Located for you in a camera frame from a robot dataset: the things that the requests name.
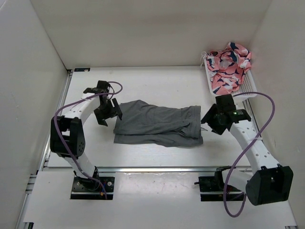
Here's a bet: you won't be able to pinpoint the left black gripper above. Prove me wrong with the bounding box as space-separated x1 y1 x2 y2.
94 98 122 126

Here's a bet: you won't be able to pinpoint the grey shorts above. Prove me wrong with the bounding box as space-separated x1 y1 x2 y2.
113 100 203 148

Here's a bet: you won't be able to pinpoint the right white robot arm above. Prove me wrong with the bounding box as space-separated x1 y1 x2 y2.
201 104 294 206

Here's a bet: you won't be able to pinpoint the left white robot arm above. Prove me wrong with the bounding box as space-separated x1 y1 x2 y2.
50 94 122 191

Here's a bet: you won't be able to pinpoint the pink patterned shorts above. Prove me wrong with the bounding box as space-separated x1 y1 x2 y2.
203 42 252 95

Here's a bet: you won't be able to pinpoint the white plastic basket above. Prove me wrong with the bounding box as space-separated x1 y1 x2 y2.
201 52 257 104

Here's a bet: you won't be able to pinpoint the dark label sticker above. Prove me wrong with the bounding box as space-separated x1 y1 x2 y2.
74 68 91 72

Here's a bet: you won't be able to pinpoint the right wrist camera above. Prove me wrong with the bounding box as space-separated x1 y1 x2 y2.
215 94 236 113

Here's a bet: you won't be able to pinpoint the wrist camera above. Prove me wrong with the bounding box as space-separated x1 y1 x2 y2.
83 81 111 95
215 94 236 113

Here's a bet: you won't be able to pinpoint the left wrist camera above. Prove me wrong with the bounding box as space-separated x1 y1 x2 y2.
83 81 111 95

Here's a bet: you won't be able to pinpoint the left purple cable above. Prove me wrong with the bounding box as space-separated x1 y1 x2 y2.
54 81 124 199

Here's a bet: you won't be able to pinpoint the aluminium frame rail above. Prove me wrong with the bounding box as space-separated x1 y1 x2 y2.
98 167 217 173

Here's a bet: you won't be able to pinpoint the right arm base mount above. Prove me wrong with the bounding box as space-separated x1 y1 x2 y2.
194 166 244 202

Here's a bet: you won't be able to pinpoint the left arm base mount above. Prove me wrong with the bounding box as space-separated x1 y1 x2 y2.
70 176 115 200

